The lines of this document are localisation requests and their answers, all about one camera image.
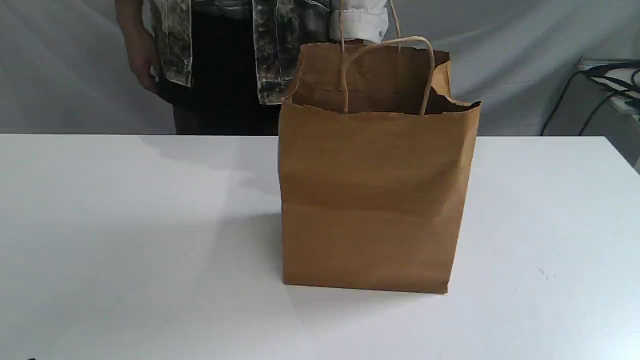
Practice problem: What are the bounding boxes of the person's torso camouflage jacket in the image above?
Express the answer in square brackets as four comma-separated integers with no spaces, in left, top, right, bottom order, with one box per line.
[150,0,332,136]

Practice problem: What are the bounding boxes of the brown paper bag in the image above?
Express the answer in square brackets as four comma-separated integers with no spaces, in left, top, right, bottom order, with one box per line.
[278,13,482,294]

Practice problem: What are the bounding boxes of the person's right hand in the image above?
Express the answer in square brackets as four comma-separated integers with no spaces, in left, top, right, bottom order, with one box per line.
[123,28,158,94]

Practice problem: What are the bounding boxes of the person's left forearm sleeve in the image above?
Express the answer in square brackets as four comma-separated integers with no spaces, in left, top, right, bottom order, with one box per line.
[329,0,389,43]

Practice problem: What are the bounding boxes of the black cables on side table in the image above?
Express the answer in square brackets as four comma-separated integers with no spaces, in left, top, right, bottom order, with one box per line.
[540,59,640,137]

